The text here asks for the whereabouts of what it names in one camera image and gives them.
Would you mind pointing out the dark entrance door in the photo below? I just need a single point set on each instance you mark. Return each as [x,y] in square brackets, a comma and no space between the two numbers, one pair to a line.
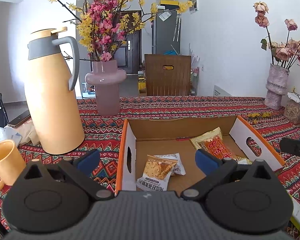
[128,56]

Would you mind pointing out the textured lilac vase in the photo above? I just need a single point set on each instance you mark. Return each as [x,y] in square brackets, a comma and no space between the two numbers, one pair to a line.
[276,86]

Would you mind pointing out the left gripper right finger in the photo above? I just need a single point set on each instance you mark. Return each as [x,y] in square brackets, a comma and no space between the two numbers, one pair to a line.
[242,198]

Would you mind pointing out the yellow thermos jug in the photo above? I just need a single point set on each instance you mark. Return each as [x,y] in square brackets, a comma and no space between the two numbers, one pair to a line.
[51,75]

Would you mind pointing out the yellow ceramic mug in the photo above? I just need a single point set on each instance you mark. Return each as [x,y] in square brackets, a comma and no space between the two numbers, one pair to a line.
[11,163]

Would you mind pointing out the pink mushroom-shaped vase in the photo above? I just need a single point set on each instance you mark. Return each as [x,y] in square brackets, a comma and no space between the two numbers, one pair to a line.
[106,77]

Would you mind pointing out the grey refrigerator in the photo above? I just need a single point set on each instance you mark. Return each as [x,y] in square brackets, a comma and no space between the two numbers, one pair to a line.
[164,33]

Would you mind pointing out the white cracker packet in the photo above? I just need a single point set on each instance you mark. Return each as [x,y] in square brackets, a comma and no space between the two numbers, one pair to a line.
[158,170]

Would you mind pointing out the brown wooden chair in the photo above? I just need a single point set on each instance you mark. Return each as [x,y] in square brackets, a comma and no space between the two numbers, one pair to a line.
[167,75]

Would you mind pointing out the long yellow spicy strip pack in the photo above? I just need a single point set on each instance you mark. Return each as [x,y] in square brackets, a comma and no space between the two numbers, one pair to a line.
[212,142]

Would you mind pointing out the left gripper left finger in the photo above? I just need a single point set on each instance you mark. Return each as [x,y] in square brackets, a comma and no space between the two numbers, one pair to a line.
[53,197]

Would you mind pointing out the pink and yellow blossom branches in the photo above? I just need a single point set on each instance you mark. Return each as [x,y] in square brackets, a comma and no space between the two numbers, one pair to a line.
[104,25]

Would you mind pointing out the dried pink roses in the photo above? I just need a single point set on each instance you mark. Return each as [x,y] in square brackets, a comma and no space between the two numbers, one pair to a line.
[284,54]

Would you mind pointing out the red cardboard snack box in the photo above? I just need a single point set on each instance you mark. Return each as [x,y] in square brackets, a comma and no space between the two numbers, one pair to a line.
[142,137]

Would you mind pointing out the patterned red tablecloth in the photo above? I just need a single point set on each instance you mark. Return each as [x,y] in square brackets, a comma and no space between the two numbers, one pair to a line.
[104,134]

